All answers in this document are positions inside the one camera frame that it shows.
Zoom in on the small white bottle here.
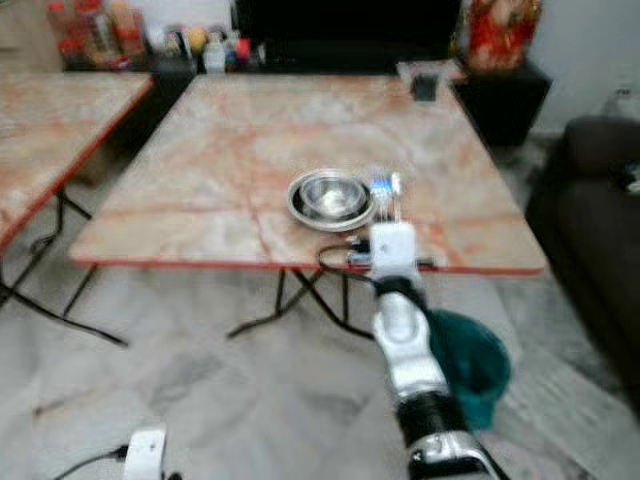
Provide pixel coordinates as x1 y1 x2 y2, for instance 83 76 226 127
202 42 227 74

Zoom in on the clear glass tray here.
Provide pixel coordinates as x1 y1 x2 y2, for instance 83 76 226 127
396 58 463 103

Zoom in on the silver metal spoon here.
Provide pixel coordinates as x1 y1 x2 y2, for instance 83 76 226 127
389 171 405 223

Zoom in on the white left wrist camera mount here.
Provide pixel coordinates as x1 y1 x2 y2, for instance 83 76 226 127
124 427 167 480

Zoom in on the dark brown sofa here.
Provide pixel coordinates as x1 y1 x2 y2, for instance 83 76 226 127
524 114 640 403

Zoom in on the small black cup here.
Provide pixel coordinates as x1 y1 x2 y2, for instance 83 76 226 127
412 74 440 102

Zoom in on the light wooden cabinet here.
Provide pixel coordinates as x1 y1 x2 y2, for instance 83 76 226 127
0 0 65 74

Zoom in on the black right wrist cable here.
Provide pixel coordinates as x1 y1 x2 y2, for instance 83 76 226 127
316 242 371 275

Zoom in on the red labelled bottle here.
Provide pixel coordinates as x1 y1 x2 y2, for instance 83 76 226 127
82 0 117 63

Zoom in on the black television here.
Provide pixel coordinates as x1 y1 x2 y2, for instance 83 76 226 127
231 0 462 69

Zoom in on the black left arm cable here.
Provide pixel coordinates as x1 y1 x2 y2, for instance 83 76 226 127
52 446 129 480

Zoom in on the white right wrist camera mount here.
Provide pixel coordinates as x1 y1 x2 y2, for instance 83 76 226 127
368 222 420 281

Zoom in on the stainless steel bowl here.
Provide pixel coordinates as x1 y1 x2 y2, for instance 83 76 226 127
302 172 369 221

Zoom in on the yellow round fruit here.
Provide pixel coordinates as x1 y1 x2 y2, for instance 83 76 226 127
185 28 209 56

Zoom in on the large marble print folding table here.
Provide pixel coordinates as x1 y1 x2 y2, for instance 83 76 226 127
69 71 549 342

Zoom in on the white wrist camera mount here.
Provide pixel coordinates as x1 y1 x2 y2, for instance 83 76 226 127
368 222 420 281
124 427 167 480

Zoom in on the red patterned decoration figure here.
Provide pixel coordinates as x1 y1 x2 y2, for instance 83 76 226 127
464 0 542 75

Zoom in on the black side cabinet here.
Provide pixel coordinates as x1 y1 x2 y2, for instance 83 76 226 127
452 58 554 149

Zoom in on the teal plastic bucket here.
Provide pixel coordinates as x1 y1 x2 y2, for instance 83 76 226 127
424 308 512 433

